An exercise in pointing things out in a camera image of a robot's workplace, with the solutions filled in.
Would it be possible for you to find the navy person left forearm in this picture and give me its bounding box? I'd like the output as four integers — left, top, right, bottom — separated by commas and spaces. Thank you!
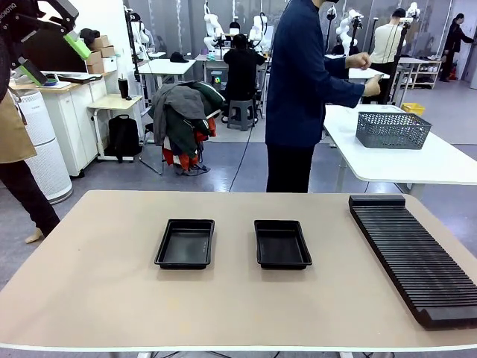
320, 55, 351, 79

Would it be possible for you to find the wooden shoe shelf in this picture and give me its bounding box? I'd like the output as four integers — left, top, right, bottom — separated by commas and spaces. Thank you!
397, 55, 443, 90

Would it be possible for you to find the white background desk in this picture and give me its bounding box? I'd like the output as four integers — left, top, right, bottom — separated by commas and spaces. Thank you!
138, 58, 198, 109

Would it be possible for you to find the black ESD tray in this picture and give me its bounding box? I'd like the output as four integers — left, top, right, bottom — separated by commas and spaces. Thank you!
154, 219, 216, 270
253, 219, 313, 269

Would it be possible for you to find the navy person right hand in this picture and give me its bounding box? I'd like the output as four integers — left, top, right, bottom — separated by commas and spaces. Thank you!
364, 74, 383, 98

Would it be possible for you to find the white storage cabinet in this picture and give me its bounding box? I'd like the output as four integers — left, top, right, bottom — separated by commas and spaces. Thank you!
40, 70, 124, 178

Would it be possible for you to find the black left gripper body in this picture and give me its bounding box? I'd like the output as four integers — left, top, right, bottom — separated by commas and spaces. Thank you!
0, 0, 39, 43

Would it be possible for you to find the grey plastic stool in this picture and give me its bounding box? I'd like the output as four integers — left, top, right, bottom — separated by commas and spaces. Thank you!
227, 99, 258, 131

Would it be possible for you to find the wood top rolling table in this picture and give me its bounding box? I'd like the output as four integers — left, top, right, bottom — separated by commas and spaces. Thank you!
87, 94, 145, 163

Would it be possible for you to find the white air purifier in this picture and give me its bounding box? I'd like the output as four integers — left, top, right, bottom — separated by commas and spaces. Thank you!
16, 90, 74, 205

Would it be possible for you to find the yellow plastic bin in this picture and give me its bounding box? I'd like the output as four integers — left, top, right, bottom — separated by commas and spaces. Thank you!
401, 102, 426, 116

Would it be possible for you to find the person in brown apron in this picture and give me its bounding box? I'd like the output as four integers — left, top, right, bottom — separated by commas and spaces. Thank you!
0, 85, 60, 245

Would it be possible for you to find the white side table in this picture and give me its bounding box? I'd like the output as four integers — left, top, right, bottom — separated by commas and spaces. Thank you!
322, 104, 477, 198

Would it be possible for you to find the black backpack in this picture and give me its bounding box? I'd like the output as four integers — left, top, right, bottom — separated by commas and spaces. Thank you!
105, 114, 142, 163

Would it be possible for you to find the person in white shirt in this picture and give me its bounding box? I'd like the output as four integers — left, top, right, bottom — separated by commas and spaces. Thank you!
370, 7, 407, 105

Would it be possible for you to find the grey plastic mesh basket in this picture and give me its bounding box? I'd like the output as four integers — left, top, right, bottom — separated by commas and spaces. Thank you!
355, 110, 433, 151

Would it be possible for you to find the black computer monitor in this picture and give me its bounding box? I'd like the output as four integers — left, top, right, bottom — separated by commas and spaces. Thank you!
20, 28, 89, 74

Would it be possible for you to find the navy person left hand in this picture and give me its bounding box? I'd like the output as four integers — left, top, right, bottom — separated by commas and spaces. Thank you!
346, 51, 373, 70

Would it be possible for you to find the standing person in black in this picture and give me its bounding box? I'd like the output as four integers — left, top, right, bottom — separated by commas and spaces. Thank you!
439, 13, 474, 83

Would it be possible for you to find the pile of jackets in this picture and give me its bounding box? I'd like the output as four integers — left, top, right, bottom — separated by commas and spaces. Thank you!
148, 80, 227, 176

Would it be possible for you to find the left arm black cable sleeve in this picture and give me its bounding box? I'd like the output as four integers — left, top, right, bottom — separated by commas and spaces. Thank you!
0, 35, 13, 104

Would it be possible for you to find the seated person in black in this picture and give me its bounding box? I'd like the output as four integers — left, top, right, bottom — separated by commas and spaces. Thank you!
222, 33, 268, 124

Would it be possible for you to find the person in navy jacket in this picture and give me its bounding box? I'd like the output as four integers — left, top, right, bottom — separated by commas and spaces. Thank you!
265, 0, 368, 194

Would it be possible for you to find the black slotted PCB rack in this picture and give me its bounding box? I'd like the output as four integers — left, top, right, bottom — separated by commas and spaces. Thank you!
348, 195, 477, 330

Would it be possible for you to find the navy person right forearm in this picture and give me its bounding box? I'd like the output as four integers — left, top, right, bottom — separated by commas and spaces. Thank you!
320, 80, 368, 110

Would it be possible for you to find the black laptop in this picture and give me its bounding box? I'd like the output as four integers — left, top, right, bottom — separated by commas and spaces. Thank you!
55, 73, 104, 84

